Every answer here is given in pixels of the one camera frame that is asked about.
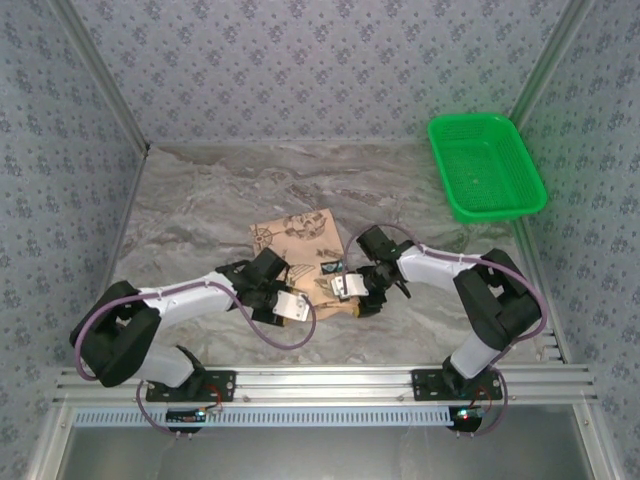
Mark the small circuit board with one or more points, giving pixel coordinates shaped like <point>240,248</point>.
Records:
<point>467,416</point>
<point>185,416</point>

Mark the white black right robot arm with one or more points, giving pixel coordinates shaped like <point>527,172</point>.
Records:
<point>430,260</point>

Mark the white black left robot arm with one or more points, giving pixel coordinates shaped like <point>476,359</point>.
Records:
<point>190,297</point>

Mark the aluminium frame leg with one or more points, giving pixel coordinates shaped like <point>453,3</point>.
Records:
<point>595,440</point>
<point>50,440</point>

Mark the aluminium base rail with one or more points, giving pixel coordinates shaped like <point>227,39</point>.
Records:
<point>320,385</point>

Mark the aluminium corner post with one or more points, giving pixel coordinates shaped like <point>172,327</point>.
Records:
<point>103,75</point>
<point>555,50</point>

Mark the green plastic basket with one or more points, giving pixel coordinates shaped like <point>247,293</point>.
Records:
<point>480,150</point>

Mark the peach printed t-shirt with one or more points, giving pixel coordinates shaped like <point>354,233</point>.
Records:
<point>300,235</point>

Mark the aluminium table side rail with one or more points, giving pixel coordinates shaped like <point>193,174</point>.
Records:
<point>531,250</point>

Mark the grey metal sheet panel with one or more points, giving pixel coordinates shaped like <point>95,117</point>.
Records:
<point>320,455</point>

